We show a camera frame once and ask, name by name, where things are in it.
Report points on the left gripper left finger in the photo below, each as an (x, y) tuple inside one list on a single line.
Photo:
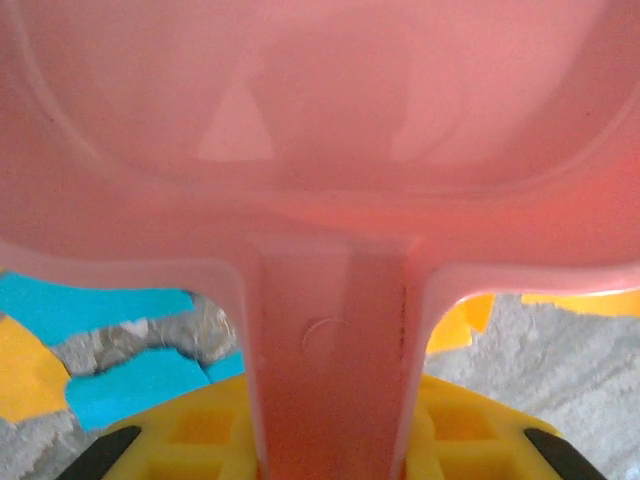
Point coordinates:
[(200, 425)]

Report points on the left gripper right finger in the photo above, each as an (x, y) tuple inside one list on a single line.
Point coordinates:
[(475, 440)]

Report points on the pink plastic dustpan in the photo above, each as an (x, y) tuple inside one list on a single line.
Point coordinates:
[(320, 150)]

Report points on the blue paper scrap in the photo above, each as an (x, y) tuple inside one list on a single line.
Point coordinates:
[(140, 385), (75, 310)]

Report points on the orange paper scrap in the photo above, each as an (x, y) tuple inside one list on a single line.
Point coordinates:
[(590, 305), (25, 370), (450, 330)]

